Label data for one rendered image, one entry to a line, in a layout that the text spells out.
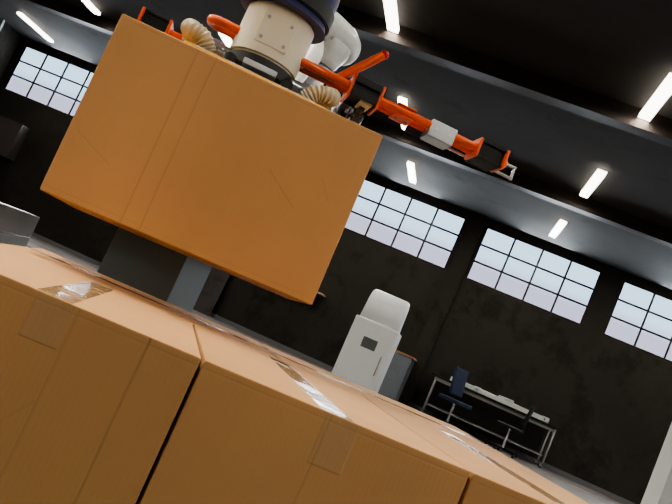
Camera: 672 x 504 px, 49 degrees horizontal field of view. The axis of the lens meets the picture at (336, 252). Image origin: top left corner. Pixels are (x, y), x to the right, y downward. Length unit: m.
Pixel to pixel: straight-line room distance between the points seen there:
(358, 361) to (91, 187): 8.65
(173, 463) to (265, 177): 0.76
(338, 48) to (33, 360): 1.85
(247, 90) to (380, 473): 0.89
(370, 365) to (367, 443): 9.05
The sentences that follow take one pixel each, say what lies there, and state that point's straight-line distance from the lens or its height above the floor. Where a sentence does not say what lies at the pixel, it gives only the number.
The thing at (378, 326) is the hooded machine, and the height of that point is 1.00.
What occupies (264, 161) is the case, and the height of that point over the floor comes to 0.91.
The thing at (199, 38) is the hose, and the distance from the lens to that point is 1.71.
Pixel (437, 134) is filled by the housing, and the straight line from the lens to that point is 1.85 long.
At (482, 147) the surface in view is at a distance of 1.89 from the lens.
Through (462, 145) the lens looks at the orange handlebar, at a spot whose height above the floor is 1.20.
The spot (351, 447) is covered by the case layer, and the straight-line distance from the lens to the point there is 1.01.
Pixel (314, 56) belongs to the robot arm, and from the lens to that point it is 2.35.
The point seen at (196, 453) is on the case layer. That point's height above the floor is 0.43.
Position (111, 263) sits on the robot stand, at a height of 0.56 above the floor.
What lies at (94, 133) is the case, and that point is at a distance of 1.60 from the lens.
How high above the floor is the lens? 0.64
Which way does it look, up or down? 6 degrees up
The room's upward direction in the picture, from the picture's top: 24 degrees clockwise
